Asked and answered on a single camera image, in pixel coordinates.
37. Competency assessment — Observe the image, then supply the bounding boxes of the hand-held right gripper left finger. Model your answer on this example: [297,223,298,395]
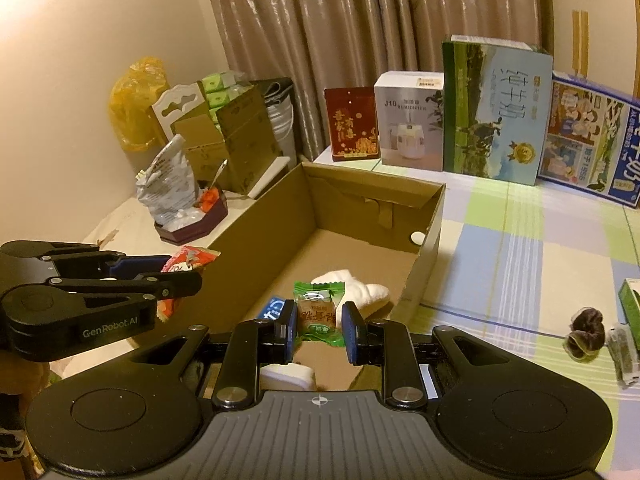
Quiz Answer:
[127,299,300,411]

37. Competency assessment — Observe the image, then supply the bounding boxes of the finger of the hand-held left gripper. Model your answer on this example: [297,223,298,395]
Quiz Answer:
[47,241,172,281]
[47,270,204,310]

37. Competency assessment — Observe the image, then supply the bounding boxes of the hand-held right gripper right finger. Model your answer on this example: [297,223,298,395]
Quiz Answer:
[344,301,512,411]

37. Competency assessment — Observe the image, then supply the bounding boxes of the clear plastic box blue label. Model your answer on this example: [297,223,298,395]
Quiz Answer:
[255,297,286,323]

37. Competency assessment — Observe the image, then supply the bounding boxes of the green candy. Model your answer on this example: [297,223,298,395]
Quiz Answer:
[292,280,347,348]

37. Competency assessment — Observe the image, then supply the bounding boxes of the white cloth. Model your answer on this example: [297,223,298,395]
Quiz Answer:
[311,269,391,331]

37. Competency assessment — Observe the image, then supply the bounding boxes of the white power adapter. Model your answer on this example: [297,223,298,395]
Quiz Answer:
[260,364,316,392]

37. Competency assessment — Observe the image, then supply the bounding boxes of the dark hair scrunchie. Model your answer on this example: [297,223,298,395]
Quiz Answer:
[565,309,607,361]

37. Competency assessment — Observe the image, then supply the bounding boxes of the small clear packet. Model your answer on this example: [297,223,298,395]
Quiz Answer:
[606,324,640,388]

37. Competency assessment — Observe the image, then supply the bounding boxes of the small green white carton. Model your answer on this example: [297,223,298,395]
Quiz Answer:
[617,277,640,328]

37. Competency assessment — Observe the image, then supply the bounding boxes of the person's left hand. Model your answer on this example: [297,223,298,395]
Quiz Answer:
[0,351,52,398]

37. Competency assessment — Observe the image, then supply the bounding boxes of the red snack packet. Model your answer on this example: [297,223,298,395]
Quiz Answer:
[157,246,221,321]

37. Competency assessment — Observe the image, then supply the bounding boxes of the dark red tray box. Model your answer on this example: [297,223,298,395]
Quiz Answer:
[154,187,229,246]

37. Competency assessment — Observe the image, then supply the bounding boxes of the silver snack bag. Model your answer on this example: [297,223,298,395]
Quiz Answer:
[136,134,197,211]

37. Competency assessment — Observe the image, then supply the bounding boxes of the yellow plastic bag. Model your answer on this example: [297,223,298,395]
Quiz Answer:
[110,57,168,153]

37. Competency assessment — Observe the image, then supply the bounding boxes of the brown cardboard storage box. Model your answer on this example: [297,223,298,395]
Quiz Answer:
[175,87,283,195]

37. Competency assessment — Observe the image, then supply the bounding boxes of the white cardboard cutout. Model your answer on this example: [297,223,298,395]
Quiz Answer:
[151,82,208,143]

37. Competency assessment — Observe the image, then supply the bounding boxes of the plaid tablecloth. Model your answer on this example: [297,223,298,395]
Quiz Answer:
[345,172,640,411]

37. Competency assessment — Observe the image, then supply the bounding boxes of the stack of green tissue packs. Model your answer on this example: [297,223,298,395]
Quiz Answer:
[202,72,253,126]

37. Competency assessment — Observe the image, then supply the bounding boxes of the black and white paper bag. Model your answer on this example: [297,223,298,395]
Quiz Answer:
[257,77,301,161]

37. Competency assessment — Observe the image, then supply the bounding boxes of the red gift box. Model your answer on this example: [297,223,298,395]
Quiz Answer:
[324,86,381,162]

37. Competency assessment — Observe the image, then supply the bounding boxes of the white humidifier box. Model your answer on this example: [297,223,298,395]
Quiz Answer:
[374,71,446,172]

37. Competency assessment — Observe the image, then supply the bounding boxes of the green milk carton case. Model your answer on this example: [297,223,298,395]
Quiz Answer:
[442,35,554,187]

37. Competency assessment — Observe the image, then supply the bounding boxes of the blue milk carton case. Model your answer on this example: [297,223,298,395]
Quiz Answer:
[537,71,640,210]

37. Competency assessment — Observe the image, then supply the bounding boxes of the beige curtain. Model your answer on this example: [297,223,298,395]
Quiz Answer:
[200,0,551,161]

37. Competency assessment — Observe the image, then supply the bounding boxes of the wooden wall strip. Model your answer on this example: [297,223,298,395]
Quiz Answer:
[571,9,590,81]

